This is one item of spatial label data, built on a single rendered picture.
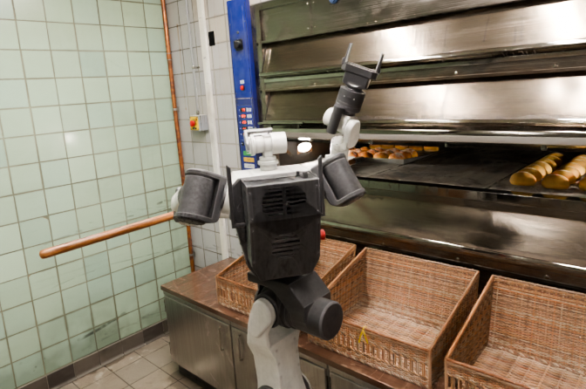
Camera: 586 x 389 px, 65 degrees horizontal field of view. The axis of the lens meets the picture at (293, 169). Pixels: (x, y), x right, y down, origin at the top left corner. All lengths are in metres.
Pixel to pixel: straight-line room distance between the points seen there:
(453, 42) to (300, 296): 1.16
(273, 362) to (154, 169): 1.95
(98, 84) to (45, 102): 0.32
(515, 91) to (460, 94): 0.21
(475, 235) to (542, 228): 0.25
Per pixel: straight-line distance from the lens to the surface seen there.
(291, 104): 2.47
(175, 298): 2.72
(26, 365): 3.17
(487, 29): 1.93
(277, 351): 1.56
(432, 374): 1.80
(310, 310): 1.38
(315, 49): 2.36
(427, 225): 2.11
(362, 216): 2.28
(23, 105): 2.89
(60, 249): 1.63
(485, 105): 1.92
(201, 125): 2.98
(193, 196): 1.32
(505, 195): 1.95
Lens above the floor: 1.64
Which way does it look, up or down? 10 degrees down
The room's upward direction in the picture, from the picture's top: 4 degrees counter-clockwise
